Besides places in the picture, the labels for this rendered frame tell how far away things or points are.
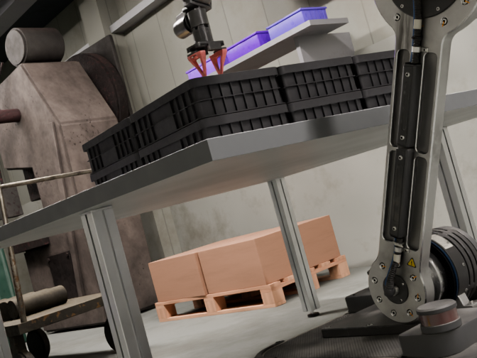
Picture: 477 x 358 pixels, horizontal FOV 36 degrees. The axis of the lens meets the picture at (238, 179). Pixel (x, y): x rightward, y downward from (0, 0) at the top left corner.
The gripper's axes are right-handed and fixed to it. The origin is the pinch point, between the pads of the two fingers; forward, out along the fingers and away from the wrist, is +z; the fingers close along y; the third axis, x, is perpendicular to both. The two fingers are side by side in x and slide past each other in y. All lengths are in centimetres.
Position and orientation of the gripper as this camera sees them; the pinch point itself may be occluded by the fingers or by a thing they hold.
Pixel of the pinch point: (212, 74)
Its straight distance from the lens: 219.8
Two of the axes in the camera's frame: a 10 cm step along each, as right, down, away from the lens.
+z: 2.5, 9.7, -0.4
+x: 6.2, -1.9, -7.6
